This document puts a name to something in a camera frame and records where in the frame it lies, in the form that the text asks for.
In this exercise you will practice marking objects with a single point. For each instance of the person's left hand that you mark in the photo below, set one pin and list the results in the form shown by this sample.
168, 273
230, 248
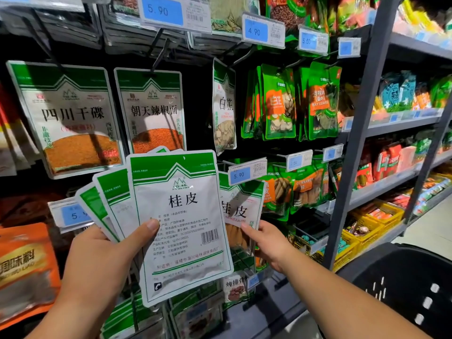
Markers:
99, 272

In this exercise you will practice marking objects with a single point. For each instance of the yellow display trays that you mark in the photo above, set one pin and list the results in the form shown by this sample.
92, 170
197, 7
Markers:
367, 222

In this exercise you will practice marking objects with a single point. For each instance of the white red-label packets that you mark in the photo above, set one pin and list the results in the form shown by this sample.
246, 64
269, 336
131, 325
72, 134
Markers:
10, 137

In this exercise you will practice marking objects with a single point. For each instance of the red green packets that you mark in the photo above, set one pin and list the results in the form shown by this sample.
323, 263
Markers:
353, 10

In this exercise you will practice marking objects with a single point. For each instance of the green orange Guangxi cinnamon bags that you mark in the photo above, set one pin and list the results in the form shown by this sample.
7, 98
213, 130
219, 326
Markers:
279, 194
311, 187

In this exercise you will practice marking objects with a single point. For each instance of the person's right hand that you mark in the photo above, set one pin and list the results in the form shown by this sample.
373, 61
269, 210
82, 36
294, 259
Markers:
272, 247

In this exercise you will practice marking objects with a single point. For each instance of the green white-slice packets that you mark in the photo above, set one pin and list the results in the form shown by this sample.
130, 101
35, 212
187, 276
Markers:
279, 109

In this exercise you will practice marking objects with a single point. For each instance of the row of teal yellow packets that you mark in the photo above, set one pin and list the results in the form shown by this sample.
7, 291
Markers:
395, 91

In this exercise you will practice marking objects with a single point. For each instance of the green red-peppercorn packets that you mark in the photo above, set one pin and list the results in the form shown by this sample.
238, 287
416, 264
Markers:
286, 10

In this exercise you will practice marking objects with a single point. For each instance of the clear orange powder packets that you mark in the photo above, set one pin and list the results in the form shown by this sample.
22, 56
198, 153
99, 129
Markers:
70, 148

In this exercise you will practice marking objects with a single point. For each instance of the gray metal shelving unit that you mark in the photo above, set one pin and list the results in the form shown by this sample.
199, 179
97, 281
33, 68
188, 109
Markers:
359, 137

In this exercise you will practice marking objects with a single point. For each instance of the clear dried-leaf packets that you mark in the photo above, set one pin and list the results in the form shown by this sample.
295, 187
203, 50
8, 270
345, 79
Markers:
229, 14

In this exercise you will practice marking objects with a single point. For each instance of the clear chili powder packets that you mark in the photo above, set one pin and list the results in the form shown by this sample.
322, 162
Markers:
152, 137

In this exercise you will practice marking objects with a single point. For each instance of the clear red peppercorn packets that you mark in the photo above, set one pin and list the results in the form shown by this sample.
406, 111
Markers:
127, 3

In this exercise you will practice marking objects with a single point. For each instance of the row of green white packets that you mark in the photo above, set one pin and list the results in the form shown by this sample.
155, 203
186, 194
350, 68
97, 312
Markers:
198, 314

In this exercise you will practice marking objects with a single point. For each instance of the black shopping basket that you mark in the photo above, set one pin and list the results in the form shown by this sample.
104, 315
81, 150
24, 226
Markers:
395, 279

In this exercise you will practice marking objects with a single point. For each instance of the orange seasoning packet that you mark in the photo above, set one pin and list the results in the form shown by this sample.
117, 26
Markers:
25, 279

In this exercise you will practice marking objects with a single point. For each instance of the person's right forearm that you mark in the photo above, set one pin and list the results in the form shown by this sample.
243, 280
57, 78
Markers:
346, 307

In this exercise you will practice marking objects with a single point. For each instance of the green leaf packets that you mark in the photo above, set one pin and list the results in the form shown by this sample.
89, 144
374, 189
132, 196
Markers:
321, 102

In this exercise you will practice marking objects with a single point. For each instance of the row of yellow black packets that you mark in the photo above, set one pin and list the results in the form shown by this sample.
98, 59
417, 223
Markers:
307, 240

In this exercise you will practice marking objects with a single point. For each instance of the clear white-slice packets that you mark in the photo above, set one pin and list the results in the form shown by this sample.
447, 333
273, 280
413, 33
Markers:
224, 130

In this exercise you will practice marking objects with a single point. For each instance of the row of yellow snack packets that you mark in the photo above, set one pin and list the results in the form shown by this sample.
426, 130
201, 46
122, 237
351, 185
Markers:
424, 21

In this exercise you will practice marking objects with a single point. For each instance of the row of red orange packets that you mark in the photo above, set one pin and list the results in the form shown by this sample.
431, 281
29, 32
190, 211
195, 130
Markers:
385, 162

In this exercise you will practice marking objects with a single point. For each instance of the row of clear green-top packets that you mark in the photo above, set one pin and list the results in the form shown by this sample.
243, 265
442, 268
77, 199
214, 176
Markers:
127, 321

